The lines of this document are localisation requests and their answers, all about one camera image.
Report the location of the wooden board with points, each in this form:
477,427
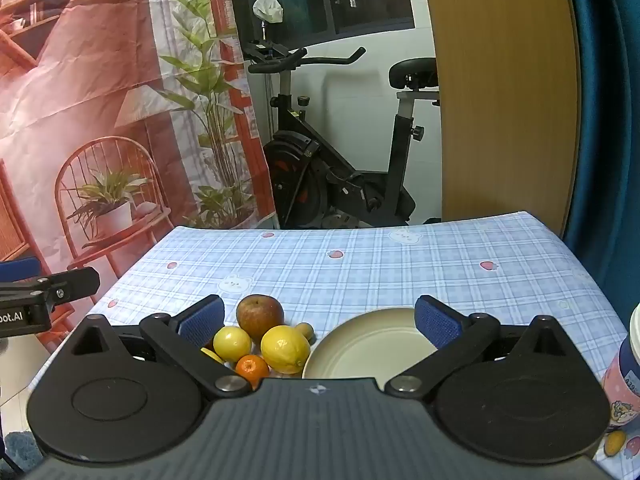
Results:
500,110

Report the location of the printed backdrop cloth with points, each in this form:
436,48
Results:
75,85

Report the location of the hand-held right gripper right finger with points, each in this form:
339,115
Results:
440,322

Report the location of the blue plaid tablecloth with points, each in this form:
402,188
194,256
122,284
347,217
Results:
375,270

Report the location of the large yellow lemon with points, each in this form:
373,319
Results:
285,350

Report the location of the tan round fruit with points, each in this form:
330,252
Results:
306,331

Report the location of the blue rug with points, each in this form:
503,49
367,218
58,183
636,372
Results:
22,447

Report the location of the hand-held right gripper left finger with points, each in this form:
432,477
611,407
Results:
200,322

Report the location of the red apple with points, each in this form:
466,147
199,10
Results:
257,312

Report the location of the white cloth cover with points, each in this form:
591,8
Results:
268,9

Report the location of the black exercise bike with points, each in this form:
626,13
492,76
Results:
345,180

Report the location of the pink paper cup white lid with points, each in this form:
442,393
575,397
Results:
625,385

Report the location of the small orange mandarin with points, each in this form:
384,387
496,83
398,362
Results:
252,367

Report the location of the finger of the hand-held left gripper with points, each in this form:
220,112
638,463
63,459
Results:
75,282
20,269

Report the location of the cream round plate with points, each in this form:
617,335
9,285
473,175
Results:
360,355

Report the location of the small yellow lemon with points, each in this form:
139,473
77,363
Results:
232,342

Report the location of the blue curtain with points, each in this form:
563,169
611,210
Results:
610,110

